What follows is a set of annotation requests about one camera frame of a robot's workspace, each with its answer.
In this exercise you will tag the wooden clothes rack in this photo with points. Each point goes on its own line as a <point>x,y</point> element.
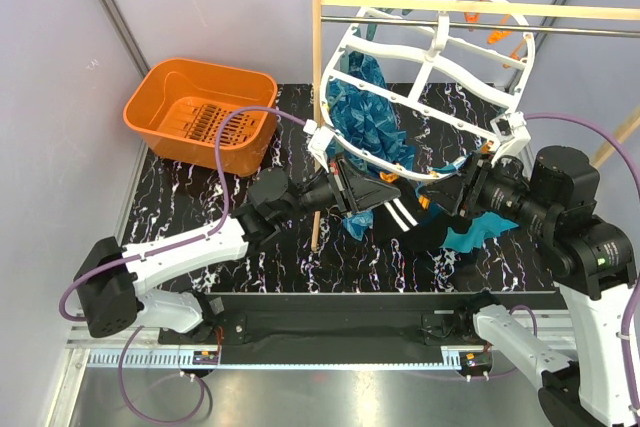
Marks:
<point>334,26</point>

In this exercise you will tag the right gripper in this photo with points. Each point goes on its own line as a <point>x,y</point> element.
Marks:
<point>447,193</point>

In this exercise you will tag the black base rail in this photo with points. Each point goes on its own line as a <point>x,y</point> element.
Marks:
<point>337,329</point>

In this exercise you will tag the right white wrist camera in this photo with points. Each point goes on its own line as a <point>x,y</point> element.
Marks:
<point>512,134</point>

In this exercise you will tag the teal cloth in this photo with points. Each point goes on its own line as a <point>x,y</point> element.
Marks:
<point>466,234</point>

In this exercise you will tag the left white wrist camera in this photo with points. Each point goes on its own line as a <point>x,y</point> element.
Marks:
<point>322,144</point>

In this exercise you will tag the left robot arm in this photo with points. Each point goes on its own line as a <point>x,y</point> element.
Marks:
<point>119,286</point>

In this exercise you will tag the white round clip hanger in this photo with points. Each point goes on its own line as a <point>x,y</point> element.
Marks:
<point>507,43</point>

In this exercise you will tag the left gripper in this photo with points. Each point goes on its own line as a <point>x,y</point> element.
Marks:
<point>356,193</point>

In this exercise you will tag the blue patterned cloth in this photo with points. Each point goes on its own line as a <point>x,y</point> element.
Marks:
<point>368,122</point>

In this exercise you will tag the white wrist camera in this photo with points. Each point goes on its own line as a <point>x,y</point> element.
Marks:
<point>512,134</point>
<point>322,144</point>

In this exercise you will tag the orange plastic basket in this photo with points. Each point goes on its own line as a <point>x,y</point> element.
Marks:
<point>178,107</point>

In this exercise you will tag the orange clothespin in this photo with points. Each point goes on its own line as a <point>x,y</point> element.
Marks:
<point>388,177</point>
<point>424,202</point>

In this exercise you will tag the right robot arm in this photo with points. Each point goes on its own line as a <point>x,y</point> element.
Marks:
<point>592,264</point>

